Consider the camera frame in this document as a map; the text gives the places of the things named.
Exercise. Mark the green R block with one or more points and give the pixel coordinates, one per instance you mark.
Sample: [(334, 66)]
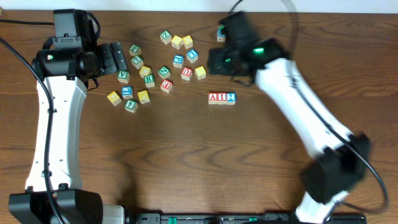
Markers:
[(149, 81)]

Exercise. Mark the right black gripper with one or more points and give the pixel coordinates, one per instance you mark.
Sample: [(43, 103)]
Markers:
[(217, 62)]

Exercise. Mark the yellow G block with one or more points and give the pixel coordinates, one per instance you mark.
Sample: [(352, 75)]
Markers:
[(114, 98)]

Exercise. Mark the red A block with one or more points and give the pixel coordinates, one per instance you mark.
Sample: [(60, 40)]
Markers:
[(212, 98)]

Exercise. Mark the red E block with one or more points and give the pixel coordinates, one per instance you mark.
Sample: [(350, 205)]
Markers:
[(166, 86)]

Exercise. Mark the red U block centre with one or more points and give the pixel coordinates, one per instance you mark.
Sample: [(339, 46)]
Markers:
[(186, 73)]

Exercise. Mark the blue D block upper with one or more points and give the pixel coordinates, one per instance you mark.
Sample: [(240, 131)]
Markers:
[(220, 36)]

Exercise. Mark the blue L block centre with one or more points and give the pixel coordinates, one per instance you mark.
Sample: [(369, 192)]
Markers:
[(192, 55)]

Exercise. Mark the yellow block centre row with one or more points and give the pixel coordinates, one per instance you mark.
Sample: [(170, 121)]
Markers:
[(200, 72)]

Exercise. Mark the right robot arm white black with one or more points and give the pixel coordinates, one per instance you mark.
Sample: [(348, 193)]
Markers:
[(340, 158)]

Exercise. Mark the blue P block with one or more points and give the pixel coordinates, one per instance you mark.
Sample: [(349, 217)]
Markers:
[(178, 61)]

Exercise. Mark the yellow C block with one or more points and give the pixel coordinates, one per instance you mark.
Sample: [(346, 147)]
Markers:
[(145, 71)]

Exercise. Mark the green J block left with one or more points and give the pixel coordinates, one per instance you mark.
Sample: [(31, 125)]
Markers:
[(135, 50)]

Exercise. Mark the green 7 block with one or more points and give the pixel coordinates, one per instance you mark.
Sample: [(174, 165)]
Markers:
[(137, 61)]

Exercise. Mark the green N block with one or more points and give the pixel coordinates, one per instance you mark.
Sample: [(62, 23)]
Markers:
[(164, 72)]

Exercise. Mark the yellow block top right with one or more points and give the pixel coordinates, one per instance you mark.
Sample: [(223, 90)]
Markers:
[(187, 41)]

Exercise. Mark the red I block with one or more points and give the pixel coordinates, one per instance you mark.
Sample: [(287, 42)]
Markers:
[(221, 98)]

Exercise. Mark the green Z block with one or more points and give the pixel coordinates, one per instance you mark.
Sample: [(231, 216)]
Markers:
[(166, 37)]

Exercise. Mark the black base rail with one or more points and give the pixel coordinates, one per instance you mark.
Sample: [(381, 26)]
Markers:
[(242, 218)]

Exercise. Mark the yellow K block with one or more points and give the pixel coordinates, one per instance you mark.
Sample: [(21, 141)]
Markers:
[(143, 96)]

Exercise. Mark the blue 2 block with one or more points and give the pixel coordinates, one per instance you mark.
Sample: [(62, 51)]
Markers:
[(231, 98)]

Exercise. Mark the green 4 block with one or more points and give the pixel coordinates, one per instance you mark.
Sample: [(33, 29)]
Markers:
[(131, 106)]

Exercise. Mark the yellow block top left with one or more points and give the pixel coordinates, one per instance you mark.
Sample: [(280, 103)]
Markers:
[(177, 42)]

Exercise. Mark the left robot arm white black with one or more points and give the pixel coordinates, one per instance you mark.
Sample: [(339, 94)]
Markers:
[(63, 68)]

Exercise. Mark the green V block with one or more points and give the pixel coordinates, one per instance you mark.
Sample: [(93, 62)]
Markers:
[(123, 76)]

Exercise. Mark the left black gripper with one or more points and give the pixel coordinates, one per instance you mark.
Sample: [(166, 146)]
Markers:
[(109, 65)]

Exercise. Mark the blue T block left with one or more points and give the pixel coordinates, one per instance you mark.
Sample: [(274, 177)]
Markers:
[(127, 92)]

